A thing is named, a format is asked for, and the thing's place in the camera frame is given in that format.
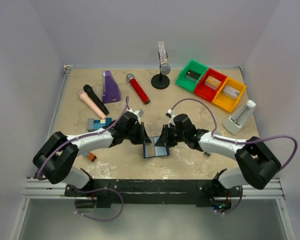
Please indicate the yellow storage bin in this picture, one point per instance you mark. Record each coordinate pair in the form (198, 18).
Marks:
(224, 102)

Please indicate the aluminium front frame rail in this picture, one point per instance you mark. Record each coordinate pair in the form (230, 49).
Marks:
(35, 189)

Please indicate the glitter microphone on stand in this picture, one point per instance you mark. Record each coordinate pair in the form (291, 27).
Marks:
(163, 59)

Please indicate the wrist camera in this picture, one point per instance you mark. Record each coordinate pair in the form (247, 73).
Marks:
(171, 115)
(139, 112)

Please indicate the red storage bin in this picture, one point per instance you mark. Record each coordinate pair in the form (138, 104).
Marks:
(204, 91)

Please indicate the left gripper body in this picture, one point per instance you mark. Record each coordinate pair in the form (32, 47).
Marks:
(140, 133)

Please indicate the black microphone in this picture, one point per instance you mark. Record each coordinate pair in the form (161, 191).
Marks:
(90, 92)

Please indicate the aluminium left frame rail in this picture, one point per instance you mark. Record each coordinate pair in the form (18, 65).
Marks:
(55, 120)

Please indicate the blue leather card holder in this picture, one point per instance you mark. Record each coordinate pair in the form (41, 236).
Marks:
(152, 151)

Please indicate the white card in yellow bin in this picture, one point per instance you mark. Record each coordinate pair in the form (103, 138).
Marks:
(230, 92)

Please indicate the dark card in green bin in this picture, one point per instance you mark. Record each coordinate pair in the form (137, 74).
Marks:
(192, 76)

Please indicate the red microphone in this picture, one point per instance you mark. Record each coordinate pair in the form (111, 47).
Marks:
(138, 89)

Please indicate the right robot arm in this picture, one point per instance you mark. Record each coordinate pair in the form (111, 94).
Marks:
(257, 165)

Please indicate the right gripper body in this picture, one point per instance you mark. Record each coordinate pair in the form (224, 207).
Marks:
(167, 136)

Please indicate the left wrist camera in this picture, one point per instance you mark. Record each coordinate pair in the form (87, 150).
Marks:
(139, 112)

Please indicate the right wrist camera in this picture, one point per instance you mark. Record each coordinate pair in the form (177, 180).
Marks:
(171, 115)

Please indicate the orange blue toy brick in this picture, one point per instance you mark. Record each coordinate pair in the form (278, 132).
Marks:
(90, 156)

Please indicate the purple metronome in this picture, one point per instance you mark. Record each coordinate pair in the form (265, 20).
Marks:
(111, 92)

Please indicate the aluminium frame rail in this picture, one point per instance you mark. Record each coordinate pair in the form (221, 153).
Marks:
(55, 120)
(35, 189)

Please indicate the white grey metronome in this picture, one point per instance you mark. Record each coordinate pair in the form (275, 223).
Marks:
(238, 120)

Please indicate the green storage bin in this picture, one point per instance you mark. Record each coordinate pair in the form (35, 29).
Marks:
(194, 66)

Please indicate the black microphone stand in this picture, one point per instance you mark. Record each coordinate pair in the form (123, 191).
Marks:
(160, 81)

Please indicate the blue grey brick block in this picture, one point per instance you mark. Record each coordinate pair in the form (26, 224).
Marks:
(95, 124)

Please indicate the pink microphone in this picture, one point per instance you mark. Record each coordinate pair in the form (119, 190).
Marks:
(86, 99)

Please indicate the tan card in red bin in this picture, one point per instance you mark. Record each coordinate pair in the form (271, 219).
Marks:
(212, 82)

